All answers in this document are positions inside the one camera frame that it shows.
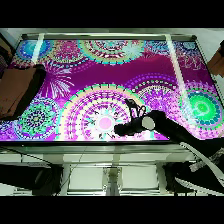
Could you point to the silver frame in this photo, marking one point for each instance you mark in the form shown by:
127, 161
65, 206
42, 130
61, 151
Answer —
100, 148

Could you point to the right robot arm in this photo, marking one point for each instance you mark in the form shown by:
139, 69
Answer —
173, 128

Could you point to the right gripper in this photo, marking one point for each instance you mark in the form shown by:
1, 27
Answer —
130, 128

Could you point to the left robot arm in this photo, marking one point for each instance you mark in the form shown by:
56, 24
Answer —
30, 178

